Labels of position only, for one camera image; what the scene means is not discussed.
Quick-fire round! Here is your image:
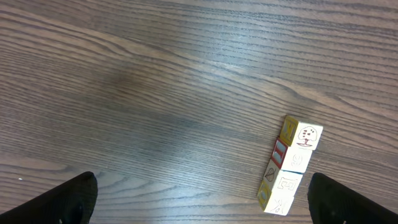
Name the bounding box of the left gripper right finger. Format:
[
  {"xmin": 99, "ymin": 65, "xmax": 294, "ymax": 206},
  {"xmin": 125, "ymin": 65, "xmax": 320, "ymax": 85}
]
[{"xmin": 307, "ymin": 172, "xmax": 397, "ymax": 224}]

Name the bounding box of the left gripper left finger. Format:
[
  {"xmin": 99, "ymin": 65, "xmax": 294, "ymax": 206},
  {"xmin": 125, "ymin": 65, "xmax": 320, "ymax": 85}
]
[{"xmin": 1, "ymin": 171, "xmax": 98, "ymax": 224}]

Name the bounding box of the white block red side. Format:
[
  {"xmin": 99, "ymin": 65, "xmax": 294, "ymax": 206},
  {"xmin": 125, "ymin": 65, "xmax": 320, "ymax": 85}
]
[{"xmin": 263, "ymin": 159, "xmax": 303, "ymax": 196}]

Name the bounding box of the green B block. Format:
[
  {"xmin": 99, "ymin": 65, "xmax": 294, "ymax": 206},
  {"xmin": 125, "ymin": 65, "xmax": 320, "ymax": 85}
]
[{"xmin": 257, "ymin": 180, "xmax": 294, "ymax": 216}]

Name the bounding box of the white number block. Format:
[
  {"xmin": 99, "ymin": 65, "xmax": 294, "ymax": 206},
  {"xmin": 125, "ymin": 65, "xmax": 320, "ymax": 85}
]
[{"xmin": 271, "ymin": 138, "xmax": 313, "ymax": 173}]

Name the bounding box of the white block yellow side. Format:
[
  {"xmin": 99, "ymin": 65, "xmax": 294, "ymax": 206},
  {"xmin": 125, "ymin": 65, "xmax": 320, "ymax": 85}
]
[{"xmin": 279, "ymin": 115, "xmax": 323, "ymax": 151}]

